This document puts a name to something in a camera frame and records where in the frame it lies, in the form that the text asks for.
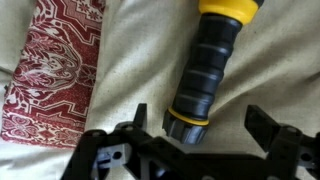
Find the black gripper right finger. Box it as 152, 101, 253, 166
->
244, 104, 320, 180

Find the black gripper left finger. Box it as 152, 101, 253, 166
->
61, 103, 188, 180

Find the black and yellow torch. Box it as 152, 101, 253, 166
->
162, 0, 266, 145

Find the red patterned cloth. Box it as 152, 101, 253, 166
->
0, 0, 107, 149

